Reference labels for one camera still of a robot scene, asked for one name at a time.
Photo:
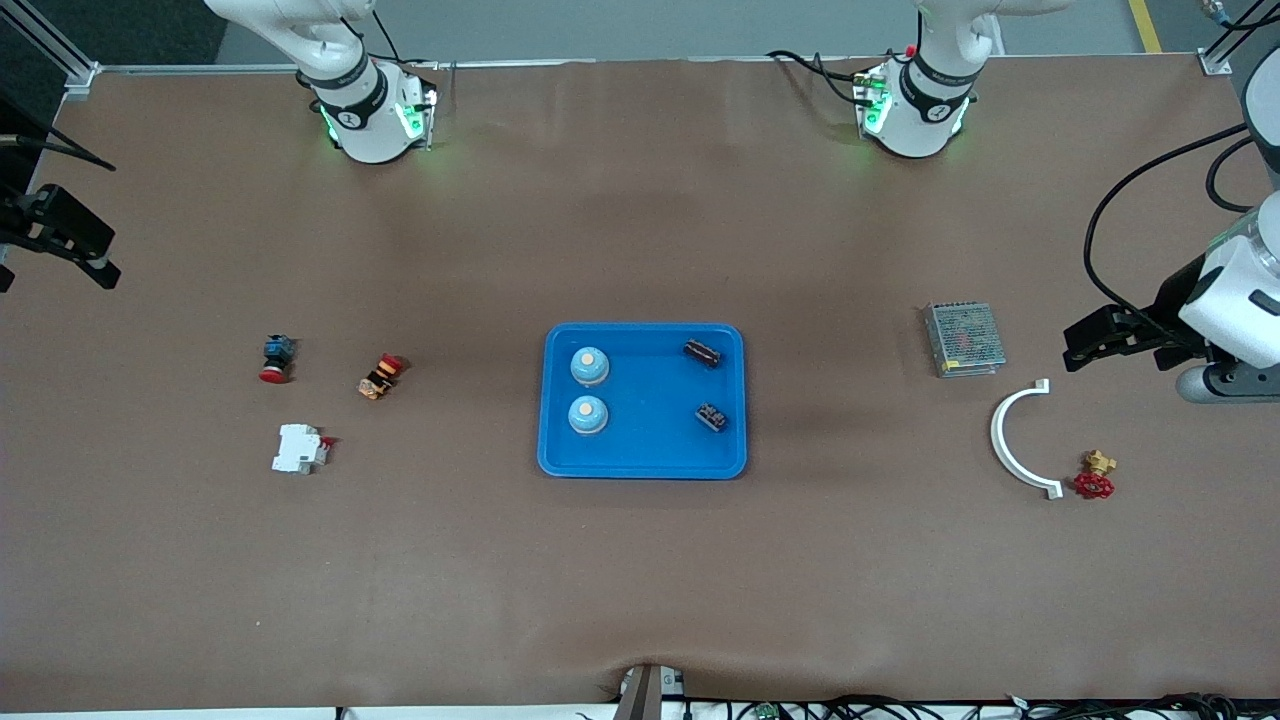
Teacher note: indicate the orange red emergency switch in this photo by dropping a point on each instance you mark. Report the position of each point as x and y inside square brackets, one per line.
[382, 376]

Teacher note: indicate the white curved plastic bracket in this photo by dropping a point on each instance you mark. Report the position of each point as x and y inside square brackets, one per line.
[1000, 440]

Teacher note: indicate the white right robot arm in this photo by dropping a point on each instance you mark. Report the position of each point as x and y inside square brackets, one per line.
[370, 110]

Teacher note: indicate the brass valve red handwheel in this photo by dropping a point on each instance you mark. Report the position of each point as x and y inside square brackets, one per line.
[1095, 480]

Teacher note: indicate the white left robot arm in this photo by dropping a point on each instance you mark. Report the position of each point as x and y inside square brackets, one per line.
[925, 110]

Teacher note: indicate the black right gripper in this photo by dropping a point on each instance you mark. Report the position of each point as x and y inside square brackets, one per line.
[22, 222]

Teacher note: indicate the white circuit breaker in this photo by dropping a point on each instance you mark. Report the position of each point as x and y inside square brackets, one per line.
[298, 450]

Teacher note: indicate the metal camera stand post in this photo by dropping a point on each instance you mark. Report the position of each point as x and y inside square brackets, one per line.
[645, 695]

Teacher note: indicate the short black electrolytic capacitor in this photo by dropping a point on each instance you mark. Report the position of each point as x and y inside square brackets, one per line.
[713, 416]

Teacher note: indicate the aluminium frame profile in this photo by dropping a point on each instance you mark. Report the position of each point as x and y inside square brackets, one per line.
[1215, 62]
[60, 45]

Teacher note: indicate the blue red push button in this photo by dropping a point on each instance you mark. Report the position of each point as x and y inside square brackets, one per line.
[277, 358]

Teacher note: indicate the blue knob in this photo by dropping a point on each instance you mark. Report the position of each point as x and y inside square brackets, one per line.
[589, 366]

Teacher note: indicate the tall brown electrolytic capacitor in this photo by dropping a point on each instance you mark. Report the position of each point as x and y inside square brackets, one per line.
[702, 354]

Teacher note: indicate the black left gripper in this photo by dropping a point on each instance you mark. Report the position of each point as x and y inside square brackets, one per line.
[1168, 305]

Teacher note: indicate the brown table mat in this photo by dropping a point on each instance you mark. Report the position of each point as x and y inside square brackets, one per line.
[640, 560]

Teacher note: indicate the blue plastic tray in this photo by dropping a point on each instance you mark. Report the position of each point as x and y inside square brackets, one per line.
[650, 450]

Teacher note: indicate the perforated metal power supply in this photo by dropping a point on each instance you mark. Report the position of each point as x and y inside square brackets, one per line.
[962, 340]

